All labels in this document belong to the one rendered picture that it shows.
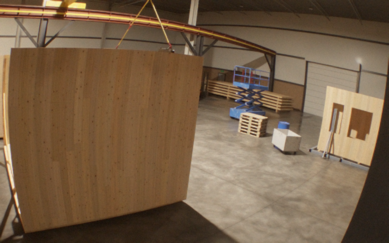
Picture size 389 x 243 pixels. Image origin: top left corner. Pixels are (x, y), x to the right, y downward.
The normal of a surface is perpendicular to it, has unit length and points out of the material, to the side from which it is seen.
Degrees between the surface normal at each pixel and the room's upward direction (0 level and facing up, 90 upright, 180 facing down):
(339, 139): 90
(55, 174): 90
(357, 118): 90
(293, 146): 90
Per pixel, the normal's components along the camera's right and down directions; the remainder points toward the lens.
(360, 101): -0.73, 0.07
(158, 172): 0.68, 0.23
